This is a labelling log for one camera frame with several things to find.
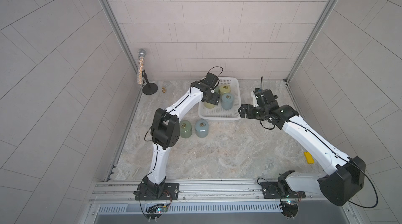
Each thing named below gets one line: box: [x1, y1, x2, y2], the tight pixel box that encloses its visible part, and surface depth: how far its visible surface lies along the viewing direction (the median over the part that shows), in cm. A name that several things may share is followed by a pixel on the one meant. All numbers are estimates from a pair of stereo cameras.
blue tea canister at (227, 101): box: [220, 93, 234, 110], surface depth 99 cm
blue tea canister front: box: [195, 119, 209, 138], surface depth 86 cm
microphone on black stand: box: [136, 48, 159, 95], surface depth 98 cm
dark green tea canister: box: [179, 119, 193, 139], surface depth 87 cm
